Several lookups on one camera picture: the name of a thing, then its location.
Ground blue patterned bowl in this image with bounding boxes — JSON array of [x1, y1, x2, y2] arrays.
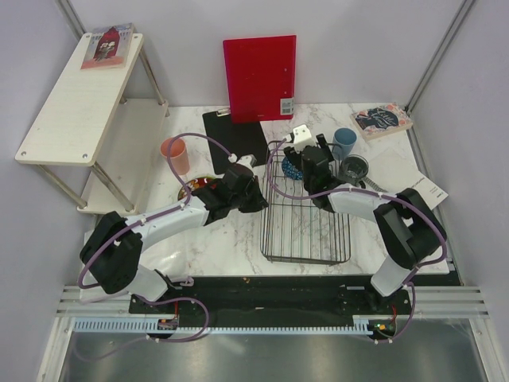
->
[[281, 157, 303, 181]]

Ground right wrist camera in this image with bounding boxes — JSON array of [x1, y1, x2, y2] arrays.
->
[[284, 124, 317, 153]]

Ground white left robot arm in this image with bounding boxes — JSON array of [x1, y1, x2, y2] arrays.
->
[[80, 155, 268, 313]]

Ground dark red plate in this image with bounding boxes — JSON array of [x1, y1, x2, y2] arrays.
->
[[177, 175, 220, 201]]

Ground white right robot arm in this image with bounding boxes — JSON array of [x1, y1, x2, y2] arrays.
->
[[276, 128, 448, 314]]

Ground black wire dish rack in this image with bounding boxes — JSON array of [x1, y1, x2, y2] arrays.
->
[[260, 149, 352, 266]]

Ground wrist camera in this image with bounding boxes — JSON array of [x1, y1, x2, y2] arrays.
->
[[228, 154, 256, 169], [284, 124, 317, 153]]

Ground spiral notebook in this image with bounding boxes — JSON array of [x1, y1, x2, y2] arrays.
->
[[363, 177, 387, 193]]

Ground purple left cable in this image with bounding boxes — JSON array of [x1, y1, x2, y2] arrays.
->
[[73, 133, 239, 361]]

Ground red cover book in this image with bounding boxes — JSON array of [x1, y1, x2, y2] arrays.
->
[[80, 23, 134, 70]]

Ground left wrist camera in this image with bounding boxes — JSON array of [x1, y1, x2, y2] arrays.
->
[[228, 154, 256, 169]]

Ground white paper booklet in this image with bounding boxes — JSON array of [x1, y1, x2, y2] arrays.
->
[[367, 149, 449, 209]]

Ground white wooden shelf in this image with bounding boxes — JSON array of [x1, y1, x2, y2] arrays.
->
[[15, 33, 169, 216]]

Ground black clipboard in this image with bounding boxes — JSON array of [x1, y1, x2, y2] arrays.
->
[[202, 111, 268, 166]]

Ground floral cover book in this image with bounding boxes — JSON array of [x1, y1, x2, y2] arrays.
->
[[351, 103, 414, 141]]

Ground red folder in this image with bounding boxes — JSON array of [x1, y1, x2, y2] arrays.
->
[[223, 35, 297, 123]]

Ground purple cable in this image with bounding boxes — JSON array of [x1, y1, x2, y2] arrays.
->
[[73, 133, 239, 361], [265, 137, 448, 345]]

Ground white cable duct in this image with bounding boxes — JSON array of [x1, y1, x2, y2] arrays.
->
[[72, 316, 395, 335]]

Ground clear glass tumbler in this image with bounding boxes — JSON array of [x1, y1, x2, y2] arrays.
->
[[340, 155, 369, 179]]

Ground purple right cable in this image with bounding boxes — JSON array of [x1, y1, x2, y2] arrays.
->
[[265, 137, 448, 345]]

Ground pink plastic cup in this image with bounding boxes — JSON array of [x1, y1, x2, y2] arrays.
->
[[160, 137, 190, 175]]

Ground light blue plastic cup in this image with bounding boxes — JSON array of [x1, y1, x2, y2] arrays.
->
[[332, 127, 357, 161]]

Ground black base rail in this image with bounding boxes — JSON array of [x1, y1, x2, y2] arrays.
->
[[129, 275, 411, 328]]

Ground dark grey ceramic mug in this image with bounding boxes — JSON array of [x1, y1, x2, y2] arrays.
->
[[338, 154, 369, 189]]

